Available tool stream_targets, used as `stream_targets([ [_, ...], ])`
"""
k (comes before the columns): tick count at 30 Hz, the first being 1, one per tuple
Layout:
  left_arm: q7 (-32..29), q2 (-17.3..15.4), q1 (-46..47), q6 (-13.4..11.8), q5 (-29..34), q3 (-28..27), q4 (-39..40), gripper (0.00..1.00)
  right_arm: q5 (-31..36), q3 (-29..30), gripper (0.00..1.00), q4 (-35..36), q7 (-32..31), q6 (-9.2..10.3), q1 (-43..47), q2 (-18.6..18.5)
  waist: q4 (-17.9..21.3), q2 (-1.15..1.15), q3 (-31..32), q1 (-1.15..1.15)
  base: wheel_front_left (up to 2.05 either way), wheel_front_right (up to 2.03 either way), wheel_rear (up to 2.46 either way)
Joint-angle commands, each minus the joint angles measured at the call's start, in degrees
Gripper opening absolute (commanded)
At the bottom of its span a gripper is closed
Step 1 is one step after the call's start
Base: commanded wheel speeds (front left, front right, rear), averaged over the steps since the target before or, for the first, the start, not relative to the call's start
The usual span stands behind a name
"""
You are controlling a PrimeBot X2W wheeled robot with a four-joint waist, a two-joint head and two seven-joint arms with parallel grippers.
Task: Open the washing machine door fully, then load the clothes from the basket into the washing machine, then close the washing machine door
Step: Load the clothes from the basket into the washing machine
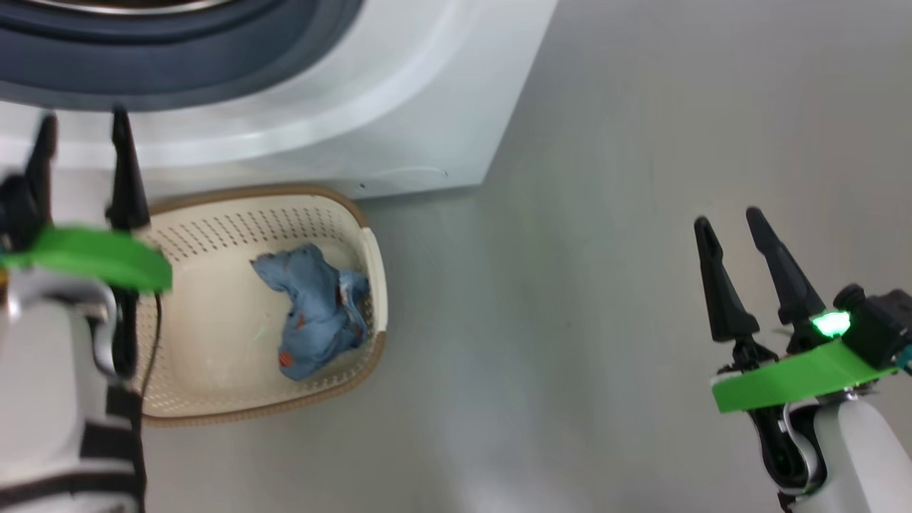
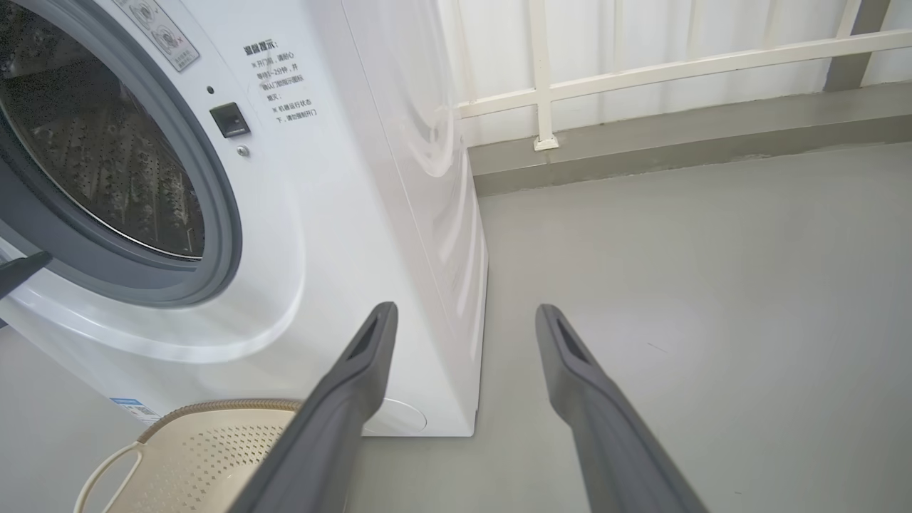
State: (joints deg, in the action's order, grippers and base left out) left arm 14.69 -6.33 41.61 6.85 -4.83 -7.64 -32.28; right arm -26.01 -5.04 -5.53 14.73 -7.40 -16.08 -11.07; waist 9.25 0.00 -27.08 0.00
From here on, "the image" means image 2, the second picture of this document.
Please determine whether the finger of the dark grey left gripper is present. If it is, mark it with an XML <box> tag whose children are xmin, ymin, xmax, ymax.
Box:
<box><xmin>0</xmin><ymin>251</ymin><xmax>53</xmax><ymax>300</ymax></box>

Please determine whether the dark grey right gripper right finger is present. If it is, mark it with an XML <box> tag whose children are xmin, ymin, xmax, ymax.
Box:
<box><xmin>536</xmin><ymin>304</ymin><xmax>708</xmax><ymax>513</ymax></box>

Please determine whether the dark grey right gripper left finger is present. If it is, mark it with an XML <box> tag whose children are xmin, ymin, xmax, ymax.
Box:
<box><xmin>229</xmin><ymin>301</ymin><xmax>398</xmax><ymax>513</ymax></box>

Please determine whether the cream perforated laundry basket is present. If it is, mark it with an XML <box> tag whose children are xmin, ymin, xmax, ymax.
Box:
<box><xmin>73</xmin><ymin>399</ymin><xmax>306</xmax><ymax>513</ymax></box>

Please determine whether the grey rubber door gasket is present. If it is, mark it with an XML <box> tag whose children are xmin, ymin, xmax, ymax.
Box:
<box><xmin>0</xmin><ymin>0</ymin><xmax>243</xmax><ymax>309</ymax></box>

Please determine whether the white front-load washing machine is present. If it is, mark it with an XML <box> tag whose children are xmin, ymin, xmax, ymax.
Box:
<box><xmin>0</xmin><ymin>0</ymin><xmax>489</xmax><ymax>437</ymax></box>

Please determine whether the black door latch slot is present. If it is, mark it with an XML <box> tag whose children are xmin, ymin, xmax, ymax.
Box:
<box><xmin>209</xmin><ymin>102</ymin><xmax>252</xmax><ymax>139</ymax></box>

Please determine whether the round white filter cover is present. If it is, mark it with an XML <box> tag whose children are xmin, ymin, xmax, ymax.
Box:
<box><xmin>362</xmin><ymin>398</ymin><xmax>428</xmax><ymax>435</ymax></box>

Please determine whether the perforated steel drum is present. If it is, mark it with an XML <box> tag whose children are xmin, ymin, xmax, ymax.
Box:
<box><xmin>0</xmin><ymin>0</ymin><xmax>206</xmax><ymax>261</ymax></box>

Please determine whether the blue white energy label sticker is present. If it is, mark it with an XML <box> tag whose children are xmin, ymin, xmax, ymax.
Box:
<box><xmin>110</xmin><ymin>397</ymin><xmax>161</xmax><ymax>426</ymax></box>

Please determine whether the grey warning pictogram sticker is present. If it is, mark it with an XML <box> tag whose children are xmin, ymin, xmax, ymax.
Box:
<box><xmin>114</xmin><ymin>0</ymin><xmax>200</xmax><ymax>72</ymax></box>

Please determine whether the white wooden railing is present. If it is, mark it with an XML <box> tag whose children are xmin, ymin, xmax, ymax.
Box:
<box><xmin>456</xmin><ymin>0</ymin><xmax>912</xmax><ymax>152</ymax></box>

